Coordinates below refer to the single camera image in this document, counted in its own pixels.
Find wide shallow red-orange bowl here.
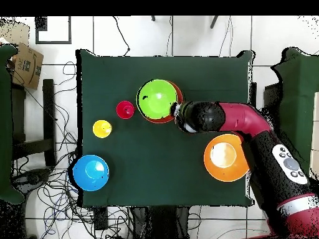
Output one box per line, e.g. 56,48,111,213
142,80,184,124

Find large green bowl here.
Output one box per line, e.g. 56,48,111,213
136,78,178,120

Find red cup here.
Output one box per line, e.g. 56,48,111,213
115,100,135,120

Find dark green tablecloth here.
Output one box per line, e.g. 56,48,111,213
75,49,255,208

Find yellow cup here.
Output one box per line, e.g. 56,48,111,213
92,119,113,139

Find large orange bowl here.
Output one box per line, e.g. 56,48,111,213
203,133,250,183

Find large blue bowl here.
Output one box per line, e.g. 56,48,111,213
72,154,110,192

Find green cloth covered table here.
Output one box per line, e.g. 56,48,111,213
0,43,24,205
270,47,319,180

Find black stand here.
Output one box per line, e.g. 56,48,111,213
11,78,57,167

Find black rectangular block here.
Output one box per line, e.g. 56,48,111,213
93,206,108,231

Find white boxes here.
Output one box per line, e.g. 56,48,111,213
309,91,319,181

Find cardboard box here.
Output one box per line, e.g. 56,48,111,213
0,22,44,90

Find black cable with plug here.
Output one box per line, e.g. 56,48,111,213
112,16,131,57

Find tangle of black cables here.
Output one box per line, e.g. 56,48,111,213
12,60,133,239

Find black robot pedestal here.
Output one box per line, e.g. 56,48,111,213
131,205,190,239

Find dark square frame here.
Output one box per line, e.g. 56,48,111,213
35,16,72,45

